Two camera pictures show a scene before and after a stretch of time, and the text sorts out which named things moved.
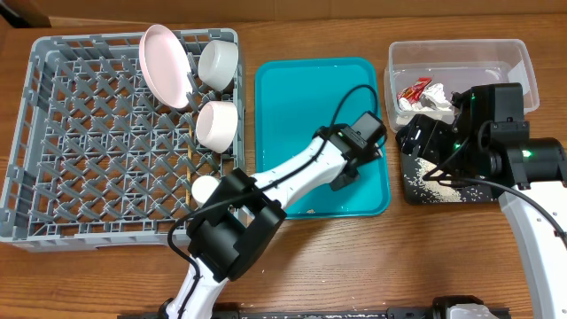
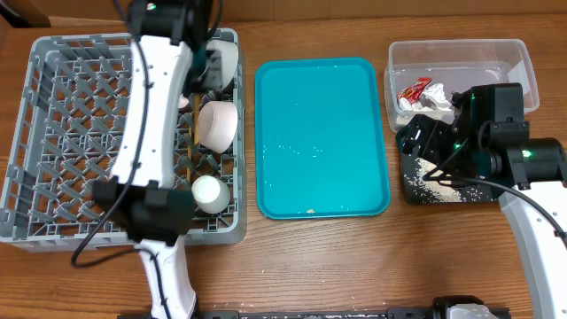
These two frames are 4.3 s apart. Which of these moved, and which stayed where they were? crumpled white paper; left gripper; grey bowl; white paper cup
Moved: left gripper
Stayed: white paper cup; grey bowl; crumpled white paper
